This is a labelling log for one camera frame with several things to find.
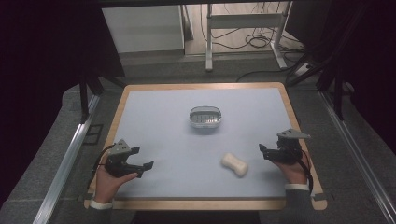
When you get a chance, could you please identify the white metal desk frame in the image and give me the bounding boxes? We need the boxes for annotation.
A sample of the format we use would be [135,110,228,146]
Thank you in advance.
[205,2,293,73]

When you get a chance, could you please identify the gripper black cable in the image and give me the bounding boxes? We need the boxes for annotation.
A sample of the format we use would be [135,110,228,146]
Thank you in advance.
[299,149,314,191]
[87,145,116,191]

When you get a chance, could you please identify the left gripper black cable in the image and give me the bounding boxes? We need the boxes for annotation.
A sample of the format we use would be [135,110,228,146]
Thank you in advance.
[87,145,116,191]

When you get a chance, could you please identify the white cabinet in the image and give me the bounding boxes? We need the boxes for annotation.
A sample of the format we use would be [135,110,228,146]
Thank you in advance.
[102,5,186,54]

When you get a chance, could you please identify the grey soap dish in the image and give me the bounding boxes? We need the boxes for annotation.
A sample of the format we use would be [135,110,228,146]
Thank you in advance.
[189,105,222,129]

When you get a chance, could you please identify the person's right hand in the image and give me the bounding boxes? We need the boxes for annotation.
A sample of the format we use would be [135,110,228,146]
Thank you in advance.
[274,152,310,186]

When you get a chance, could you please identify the black metal stand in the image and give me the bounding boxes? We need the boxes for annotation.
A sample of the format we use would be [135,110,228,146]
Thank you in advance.
[78,74,126,124]
[285,6,368,121]

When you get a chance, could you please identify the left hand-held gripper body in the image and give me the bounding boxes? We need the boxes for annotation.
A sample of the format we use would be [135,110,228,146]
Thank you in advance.
[104,138,145,179]

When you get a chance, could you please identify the black floor cables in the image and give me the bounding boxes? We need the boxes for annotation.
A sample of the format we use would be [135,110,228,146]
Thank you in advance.
[199,2,312,84]

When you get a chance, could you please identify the aluminium rail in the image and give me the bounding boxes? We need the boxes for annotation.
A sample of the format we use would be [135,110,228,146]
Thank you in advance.
[32,92,101,224]
[318,91,396,224]

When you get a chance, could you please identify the person's left hand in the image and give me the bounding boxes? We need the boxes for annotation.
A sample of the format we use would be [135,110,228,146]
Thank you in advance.
[93,162,139,204]

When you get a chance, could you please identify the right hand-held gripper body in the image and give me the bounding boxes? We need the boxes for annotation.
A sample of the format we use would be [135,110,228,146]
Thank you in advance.
[264,128,311,166]

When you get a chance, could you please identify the light blue table mat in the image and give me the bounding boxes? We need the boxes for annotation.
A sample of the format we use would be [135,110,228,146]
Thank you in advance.
[112,87,302,200]

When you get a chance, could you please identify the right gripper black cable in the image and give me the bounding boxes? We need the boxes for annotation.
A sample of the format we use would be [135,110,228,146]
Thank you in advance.
[299,149,314,191]

